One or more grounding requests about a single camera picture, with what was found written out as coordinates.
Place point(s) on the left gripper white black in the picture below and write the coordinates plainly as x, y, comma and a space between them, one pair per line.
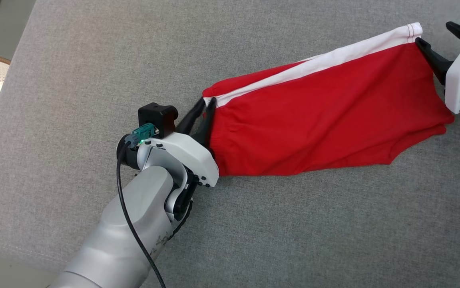
190, 154

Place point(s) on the red shorts with white stripe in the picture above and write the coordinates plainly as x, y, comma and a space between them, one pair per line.
313, 120

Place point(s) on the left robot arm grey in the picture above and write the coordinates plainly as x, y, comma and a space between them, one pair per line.
114, 244

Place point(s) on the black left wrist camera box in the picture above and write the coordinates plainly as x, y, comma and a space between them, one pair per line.
158, 118

